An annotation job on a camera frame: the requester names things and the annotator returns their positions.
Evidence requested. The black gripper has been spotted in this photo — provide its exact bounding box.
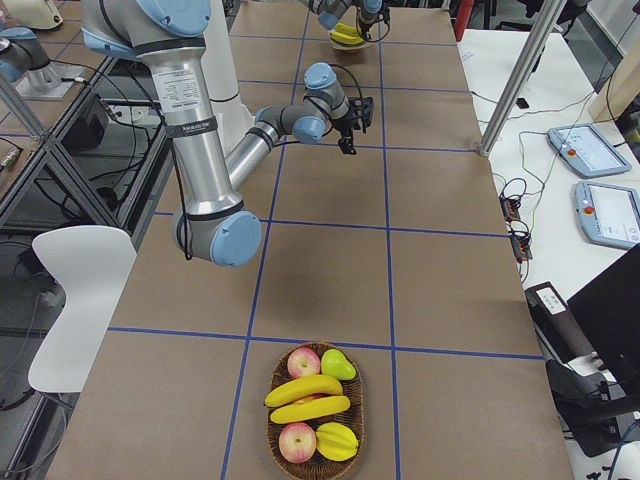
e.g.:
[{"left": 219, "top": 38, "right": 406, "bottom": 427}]
[{"left": 335, "top": 99, "right": 363, "bottom": 155}]

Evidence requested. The yellow banana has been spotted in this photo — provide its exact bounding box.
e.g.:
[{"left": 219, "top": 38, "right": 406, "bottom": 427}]
[
  {"left": 264, "top": 374, "right": 343, "bottom": 408},
  {"left": 330, "top": 22, "right": 362, "bottom": 46}
]

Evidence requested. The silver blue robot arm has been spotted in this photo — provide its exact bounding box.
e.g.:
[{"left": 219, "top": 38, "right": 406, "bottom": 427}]
[
  {"left": 300, "top": 0, "right": 383, "bottom": 32},
  {"left": 82, "top": 1, "right": 373, "bottom": 267}
]

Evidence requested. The yellow banana in basket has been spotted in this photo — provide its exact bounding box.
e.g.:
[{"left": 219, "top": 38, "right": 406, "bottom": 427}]
[{"left": 264, "top": 374, "right": 343, "bottom": 408}]

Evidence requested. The woven wicker fruit basket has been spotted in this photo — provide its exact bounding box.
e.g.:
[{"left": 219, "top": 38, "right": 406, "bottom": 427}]
[{"left": 263, "top": 342, "right": 365, "bottom": 479}]

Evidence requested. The yellow banana lower basket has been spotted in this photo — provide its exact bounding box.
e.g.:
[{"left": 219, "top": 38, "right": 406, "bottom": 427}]
[{"left": 269, "top": 395, "right": 351, "bottom": 424}]

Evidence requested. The black small box device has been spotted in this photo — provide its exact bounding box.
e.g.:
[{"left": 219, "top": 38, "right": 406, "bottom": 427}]
[{"left": 516, "top": 97, "right": 529, "bottom": 109}]

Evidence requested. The green pear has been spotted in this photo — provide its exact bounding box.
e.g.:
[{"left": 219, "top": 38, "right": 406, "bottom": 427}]
[{"left": 321, "top": 348, "right": 357, "bottom": 381}]

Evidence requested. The red apple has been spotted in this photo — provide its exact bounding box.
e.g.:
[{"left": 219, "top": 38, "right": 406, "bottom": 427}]
[
  {"left": 278, "top": 422, "right": 316, "bottom": 464},
  {"left": 287, "top": 347, "right": 321, "bottom": 379}
]

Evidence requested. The teach pendant far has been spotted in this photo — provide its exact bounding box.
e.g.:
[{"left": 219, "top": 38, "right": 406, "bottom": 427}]
[{"left": 547, "top": 124, "right": 632, "bottom": 178}]

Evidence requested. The teach pendant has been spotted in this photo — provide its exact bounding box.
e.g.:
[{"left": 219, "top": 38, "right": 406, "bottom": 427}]
[
  {"left": 574, "top": 181, "right": 639, "bottom": 250},
  {"left": 547, "top": 124, "right": 632, "bottom": 178}
]

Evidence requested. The teach pendant near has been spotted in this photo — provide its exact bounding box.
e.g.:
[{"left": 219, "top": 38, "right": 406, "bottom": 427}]
[{"left": 574, "top": 181, "right": 639, "bottom": 250}]

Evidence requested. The white chair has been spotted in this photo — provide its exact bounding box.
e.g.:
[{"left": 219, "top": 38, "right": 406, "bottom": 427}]
[{"left": 28, "top": 225, "right": 136, "bottom": 393}]

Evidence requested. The yellow starfruit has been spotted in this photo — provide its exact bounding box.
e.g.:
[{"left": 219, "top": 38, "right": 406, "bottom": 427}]
[{"left": 315, "top": 422, "right": 359, "bottom": 462}]

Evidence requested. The red apple front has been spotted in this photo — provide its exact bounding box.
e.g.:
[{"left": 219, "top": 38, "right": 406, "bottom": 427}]
[{"left": 278, "top": 422, "right": 316, "bottom": 464}]

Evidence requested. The black monitor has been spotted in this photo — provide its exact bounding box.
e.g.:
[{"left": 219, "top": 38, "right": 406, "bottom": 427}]
[{"left": 568, "top": 246, "right": 639, "bottom": 393}]

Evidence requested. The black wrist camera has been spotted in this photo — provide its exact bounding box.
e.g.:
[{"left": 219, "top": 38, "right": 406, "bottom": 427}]
[{"left": 357, "top": 97, "right": 374, "bottom": 134}]

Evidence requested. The aluminium frame post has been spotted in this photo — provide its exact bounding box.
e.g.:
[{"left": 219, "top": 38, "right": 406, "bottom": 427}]
[{"left": 478, "top": 0, "right": 566, "bottom": 157}]

